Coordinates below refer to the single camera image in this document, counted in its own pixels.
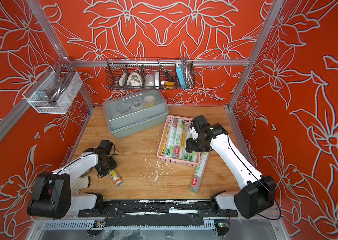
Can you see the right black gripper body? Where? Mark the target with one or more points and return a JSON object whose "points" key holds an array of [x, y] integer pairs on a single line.
{"points": [[196, 145]]}

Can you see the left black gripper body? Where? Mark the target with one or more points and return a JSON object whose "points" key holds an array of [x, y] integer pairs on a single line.
{"points": [[105, 168]]}

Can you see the short red yellow wrap roll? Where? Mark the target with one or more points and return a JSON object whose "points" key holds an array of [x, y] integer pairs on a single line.
{"points": [[118, 181]]}

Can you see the green capped wrap roll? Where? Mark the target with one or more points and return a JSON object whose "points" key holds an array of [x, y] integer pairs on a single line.
{"points": [[171, 138]]}

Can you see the pink plastic basket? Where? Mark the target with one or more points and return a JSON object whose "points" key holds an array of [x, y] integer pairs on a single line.
{"points": [[171, 160]]}

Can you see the long white green wrap roll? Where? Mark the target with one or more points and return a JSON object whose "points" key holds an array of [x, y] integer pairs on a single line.
{"points": [[198, 174]]}

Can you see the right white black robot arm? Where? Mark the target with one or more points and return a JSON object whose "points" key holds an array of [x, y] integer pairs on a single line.
{"points": [[257, 192]]}

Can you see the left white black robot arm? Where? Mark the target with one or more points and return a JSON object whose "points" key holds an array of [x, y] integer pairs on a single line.
{"points": [[52, 196]]}

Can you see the brown tape roll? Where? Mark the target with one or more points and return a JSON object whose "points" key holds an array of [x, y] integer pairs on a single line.
{"points": [[87, 173]]}

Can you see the white cloth glove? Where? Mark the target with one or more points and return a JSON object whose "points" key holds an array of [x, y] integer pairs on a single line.
{"points": [[80, 183]]}

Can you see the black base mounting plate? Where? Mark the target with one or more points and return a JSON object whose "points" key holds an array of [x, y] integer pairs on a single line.
{"points": [[198, 208]]}

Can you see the grey lidded storage box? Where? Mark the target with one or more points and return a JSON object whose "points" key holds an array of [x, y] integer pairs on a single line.
{"points": [[136, 112]]}

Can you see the blue box in wire basket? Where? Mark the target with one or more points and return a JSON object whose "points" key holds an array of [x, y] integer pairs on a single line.
{"points": [[180, 73]]}

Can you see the black handled screwdriver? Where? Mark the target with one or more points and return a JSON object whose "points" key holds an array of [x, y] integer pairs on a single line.
{"points": [[170, 78]]}

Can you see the black wire wall basket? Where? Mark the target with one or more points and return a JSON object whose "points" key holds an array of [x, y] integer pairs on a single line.
{"points": [[147, 74]]}

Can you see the clear wall bin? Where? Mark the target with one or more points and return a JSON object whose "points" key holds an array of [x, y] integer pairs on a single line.
{"points": [[53, 92]]}

